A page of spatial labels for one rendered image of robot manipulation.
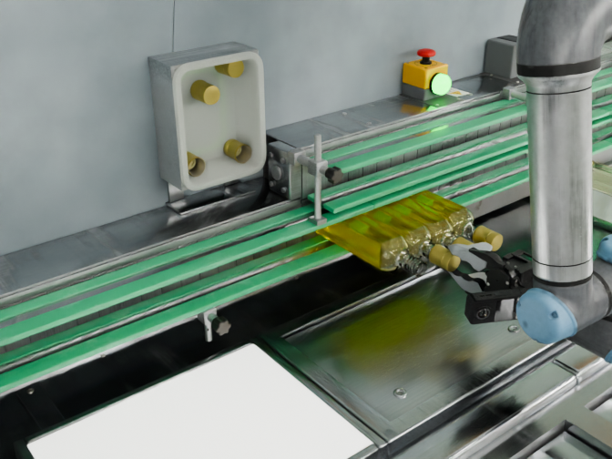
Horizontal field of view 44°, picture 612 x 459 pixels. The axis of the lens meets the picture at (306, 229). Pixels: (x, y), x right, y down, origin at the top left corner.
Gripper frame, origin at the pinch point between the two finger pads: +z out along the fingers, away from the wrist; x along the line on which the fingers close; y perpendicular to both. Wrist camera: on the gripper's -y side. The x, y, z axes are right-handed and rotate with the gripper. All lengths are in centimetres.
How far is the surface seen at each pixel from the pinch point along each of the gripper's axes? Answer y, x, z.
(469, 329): 1.4, -12.8, -4.3
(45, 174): -54, 19, 40
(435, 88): 27.3, 17.9, 31.0
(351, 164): -6.2, 13.8, 19.4
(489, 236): 10.3, 1.2, 0.2
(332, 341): -20.3, -12.3, 7.9
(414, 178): 10.6, 6.0, 19.8
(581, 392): 4.7, -15.3, -25.6
